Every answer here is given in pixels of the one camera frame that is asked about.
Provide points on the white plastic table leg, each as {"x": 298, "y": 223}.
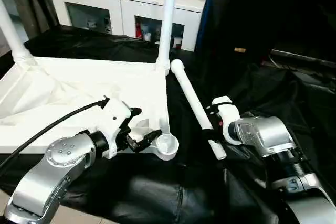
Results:
{"x": 168, "y": 24}
{"x": 13, "y": 32}
{"x": 191, "y": 93}

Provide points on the white plastic table top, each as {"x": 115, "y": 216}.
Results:
{"x": 65, "y": 82}

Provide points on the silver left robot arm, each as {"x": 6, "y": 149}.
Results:
{"x": 52, "y": 171}

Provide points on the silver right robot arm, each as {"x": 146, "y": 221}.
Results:
{"x": 270, "y": 132}

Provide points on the black mat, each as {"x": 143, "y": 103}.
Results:
{"x": 170, "y": 187}

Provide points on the small tan block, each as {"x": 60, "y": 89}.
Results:
{"x": 240, "y": 49}

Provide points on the blue upright panel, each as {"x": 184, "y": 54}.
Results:
{"x": 204, "y": 19}

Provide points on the grey curtain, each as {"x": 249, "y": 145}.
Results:
{"x": 34, "y": 3}

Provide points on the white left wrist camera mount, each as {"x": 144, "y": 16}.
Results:
{"x": 113, "y": 119}

